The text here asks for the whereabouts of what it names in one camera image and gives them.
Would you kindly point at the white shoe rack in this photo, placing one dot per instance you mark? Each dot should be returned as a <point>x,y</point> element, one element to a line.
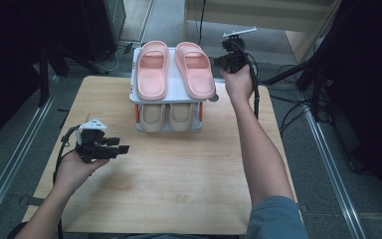
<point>176,86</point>

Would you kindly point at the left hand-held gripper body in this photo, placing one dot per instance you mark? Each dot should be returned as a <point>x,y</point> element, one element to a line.
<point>91,149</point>

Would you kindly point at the light wooden furniture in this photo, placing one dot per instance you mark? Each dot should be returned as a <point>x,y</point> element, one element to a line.
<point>278,16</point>

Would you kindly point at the dark curtain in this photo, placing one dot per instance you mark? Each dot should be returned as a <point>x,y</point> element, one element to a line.
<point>371,83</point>
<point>3,66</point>

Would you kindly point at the person's right hand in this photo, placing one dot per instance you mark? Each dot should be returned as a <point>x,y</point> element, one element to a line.
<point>240,84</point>

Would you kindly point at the small black plug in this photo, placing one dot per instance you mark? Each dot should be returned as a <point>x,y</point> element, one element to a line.
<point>128,47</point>

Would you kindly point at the dark cabinet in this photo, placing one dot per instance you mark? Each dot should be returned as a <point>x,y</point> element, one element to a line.
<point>96,26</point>

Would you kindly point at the black metal stand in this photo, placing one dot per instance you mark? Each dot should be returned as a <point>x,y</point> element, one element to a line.
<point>316,86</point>

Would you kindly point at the black tripod stand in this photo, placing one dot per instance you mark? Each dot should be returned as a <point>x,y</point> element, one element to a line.
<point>43,76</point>

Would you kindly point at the pink slipper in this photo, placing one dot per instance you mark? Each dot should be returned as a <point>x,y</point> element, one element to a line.
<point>152,89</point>
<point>200,89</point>

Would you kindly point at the person's grey-blue shirt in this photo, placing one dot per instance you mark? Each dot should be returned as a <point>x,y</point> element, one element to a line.
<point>275,219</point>

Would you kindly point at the metal floor rail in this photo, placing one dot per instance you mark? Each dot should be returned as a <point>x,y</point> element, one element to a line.
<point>13,159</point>
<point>334,174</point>

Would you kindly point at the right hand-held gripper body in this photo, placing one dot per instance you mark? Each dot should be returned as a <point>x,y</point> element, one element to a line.
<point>235,56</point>

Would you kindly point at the person's left hand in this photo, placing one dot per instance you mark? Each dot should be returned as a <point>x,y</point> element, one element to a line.
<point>71,172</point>

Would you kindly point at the dark round disc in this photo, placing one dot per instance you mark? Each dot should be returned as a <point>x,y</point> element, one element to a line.
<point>215,98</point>

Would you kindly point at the cream clog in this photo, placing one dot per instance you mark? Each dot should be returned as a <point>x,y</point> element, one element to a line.
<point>180,116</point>
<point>152,118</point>

